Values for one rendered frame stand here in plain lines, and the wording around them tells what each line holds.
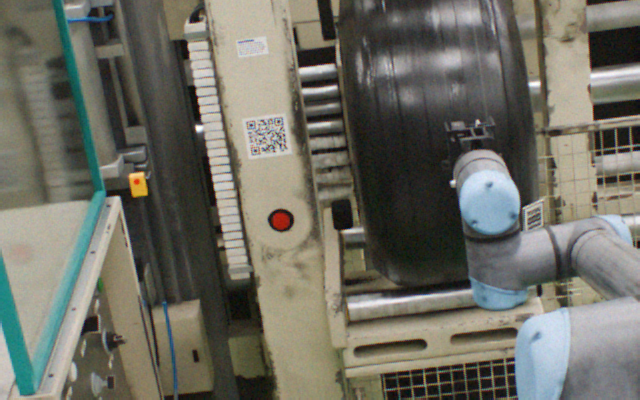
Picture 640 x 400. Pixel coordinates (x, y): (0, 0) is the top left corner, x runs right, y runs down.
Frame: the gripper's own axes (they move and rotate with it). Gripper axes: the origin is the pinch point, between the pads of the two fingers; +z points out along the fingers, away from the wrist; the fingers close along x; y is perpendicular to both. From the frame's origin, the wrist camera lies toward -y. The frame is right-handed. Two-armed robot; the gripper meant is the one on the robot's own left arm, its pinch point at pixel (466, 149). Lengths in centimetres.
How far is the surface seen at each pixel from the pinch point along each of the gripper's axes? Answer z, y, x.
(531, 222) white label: 4.9, -15.1, -9.5
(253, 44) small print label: 18.1, 17.2, 31.8
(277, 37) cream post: 18.1, 17.8, 27.7
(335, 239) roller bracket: 35.3, -24.8, 23.6
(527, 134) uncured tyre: 3.9, 0.0, -10.0
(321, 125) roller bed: 61, -9, 24
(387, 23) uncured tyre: 11.9, 18.9, 9.6
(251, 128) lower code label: 19.6, 2.6, 34.5
